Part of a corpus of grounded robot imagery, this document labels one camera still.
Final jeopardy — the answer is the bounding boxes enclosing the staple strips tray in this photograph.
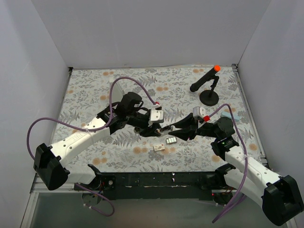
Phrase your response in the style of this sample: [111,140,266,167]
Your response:
[166,136,177,144]

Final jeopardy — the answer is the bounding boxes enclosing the white staple box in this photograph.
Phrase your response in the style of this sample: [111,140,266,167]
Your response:
[153,144,165,152]

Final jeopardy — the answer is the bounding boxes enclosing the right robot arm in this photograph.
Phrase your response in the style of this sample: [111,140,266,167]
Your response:
[169,114,304,226]

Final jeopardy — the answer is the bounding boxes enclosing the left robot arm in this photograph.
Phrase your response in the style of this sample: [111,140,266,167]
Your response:
[34,92,164,190]

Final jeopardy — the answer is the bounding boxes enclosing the black round microphone stand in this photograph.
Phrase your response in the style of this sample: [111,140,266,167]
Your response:
[199,76,219,106]

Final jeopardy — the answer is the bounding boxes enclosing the grey metronome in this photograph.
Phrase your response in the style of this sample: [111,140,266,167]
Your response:
[111,81,125,107]

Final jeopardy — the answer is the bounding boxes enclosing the black microphone orange tip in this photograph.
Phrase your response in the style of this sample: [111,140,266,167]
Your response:
[190,65,221,92]

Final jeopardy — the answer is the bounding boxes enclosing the floral patterned table mat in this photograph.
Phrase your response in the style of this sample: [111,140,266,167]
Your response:
[53,67,261,172]

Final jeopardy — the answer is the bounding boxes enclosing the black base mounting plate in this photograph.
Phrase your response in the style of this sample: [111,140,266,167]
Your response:
[73,171,244,201]

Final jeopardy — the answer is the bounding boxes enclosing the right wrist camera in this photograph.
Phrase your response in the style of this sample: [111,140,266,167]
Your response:
[192,106,210,123]

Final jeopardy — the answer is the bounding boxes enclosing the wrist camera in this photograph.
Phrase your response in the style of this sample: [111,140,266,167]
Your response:
[149,102,164,124]
[192,106,210,123]

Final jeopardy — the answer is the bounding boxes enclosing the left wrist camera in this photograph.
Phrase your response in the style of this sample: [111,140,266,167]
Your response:
[149,102,164,124]

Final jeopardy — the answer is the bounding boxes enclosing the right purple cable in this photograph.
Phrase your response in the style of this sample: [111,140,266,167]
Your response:
[206,103,249,224]

